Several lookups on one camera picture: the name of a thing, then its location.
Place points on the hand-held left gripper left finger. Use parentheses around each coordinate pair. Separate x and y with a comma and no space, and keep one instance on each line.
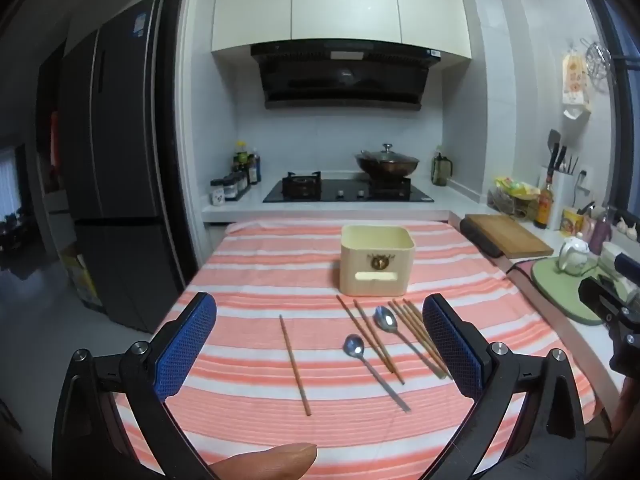
(185,345)

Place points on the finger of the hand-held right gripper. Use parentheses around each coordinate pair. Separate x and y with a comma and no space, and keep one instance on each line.
(629,263)
(597,297)

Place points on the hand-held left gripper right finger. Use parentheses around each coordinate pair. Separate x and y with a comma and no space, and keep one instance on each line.
(452,345)

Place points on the cream plastic utensil container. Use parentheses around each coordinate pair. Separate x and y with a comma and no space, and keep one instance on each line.
(377,255)

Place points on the person's right forearm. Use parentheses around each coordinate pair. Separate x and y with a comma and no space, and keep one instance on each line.
(627,410)

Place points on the garlic bulbs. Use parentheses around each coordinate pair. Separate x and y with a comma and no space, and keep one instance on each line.
(627,229)

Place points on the green mat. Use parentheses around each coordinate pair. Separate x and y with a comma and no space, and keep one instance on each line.
(560,295)

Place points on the purple cup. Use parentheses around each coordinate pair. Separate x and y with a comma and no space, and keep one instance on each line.
(600,237)

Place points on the white teapot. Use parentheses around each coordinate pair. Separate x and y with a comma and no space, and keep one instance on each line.
(574,257)

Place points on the metal spoon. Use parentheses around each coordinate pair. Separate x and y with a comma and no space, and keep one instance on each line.
(353,346)
(385,319)

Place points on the orange white striped cloth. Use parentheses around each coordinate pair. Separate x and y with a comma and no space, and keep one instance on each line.
(260,300)

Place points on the white knife holder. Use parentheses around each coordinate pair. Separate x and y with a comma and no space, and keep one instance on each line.
(565,195)

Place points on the cooking oil bottle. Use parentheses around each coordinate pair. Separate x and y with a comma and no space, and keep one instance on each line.
(544,205)

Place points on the wooden cutting board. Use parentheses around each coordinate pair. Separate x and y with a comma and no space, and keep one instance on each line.
(510,232)

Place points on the yellow cardboard box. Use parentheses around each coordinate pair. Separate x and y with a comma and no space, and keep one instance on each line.
(82,277)

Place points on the bagged food in rack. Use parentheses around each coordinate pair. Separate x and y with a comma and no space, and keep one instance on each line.
(507,205)

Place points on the yellow snack bag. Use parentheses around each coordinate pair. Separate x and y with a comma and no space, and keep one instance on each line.
(515,187)

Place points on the black spatula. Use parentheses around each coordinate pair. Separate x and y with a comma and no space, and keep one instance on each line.
(553,142)

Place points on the white spice shaker black lid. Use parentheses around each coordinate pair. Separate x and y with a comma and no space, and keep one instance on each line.
(217,192)

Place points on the clear spice jar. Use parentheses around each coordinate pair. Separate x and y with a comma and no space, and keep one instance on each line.
(246,180)
(230,189)
(240,184)

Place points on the green glass pitcher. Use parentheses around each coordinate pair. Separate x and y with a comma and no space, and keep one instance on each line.
(441,170)

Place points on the patterned hanging bag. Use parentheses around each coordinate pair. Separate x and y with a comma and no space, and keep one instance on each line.
(575,85)

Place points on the black glass gas stove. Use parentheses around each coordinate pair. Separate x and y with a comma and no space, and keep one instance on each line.
(345,192)

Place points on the dark wok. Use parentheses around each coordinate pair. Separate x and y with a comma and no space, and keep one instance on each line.
(387,167)

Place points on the blue label sauce bottle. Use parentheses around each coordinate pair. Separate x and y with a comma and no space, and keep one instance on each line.
(254,167)

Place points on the yellow cap sauce bottle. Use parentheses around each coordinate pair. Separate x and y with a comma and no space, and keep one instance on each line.
(241,157)

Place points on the dark grey refrigerator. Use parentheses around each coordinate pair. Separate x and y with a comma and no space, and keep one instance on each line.
(120,160)

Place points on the glass wok lid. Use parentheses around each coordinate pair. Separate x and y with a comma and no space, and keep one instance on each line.
(387,155)

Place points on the black range hood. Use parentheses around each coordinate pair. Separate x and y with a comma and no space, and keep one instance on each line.
(345,75)

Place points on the white wall outlet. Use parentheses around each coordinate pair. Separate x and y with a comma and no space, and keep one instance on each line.
(584,180)

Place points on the white wall cabinet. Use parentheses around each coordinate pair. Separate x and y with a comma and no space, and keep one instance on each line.
(340,0)

